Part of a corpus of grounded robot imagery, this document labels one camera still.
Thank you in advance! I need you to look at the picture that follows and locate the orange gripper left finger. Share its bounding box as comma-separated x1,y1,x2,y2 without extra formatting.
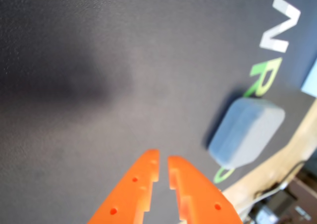
86,148,160,224

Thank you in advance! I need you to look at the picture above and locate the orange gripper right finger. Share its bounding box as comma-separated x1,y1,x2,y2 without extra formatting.
167,155,245,224

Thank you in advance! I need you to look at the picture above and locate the grey square usb charger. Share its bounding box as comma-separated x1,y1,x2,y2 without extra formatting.
208,97,286,169

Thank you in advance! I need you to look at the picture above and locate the white cardboard box bin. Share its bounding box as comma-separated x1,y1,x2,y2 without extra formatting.
301,57,317,98

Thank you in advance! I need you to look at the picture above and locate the dark mat with WOWROBO print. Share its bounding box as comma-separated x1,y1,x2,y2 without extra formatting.
0,0,317,224

